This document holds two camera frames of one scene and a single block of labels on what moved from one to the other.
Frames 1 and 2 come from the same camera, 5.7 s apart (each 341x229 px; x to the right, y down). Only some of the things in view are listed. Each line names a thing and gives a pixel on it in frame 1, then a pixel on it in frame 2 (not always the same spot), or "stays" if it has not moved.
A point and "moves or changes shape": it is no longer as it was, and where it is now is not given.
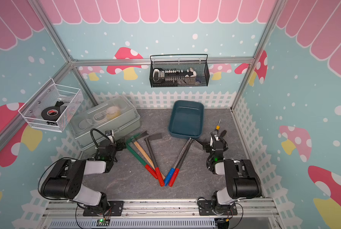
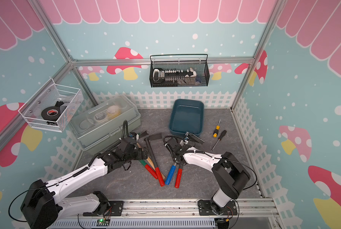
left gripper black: x=120 y=147 → x=140 y=156
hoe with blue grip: x=171 y=171 stays
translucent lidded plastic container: x=118 y=114 stays
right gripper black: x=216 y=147 → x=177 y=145
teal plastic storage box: x=186 y=119 stays
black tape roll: x=51 y=113 stays
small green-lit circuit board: x=102 y=222 stays
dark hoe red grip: x=175 y=172 moves or changes shape
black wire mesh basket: x=176 y=70 stays
